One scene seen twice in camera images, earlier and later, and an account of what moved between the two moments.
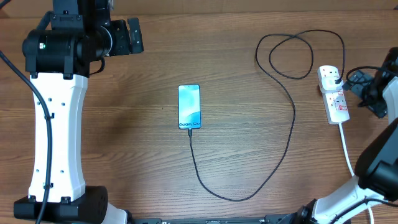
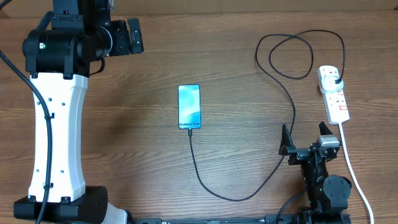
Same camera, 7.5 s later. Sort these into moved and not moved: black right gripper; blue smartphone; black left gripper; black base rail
Moved: black right gripper
Not moved: black left gripper; black base rail; blue smartphone
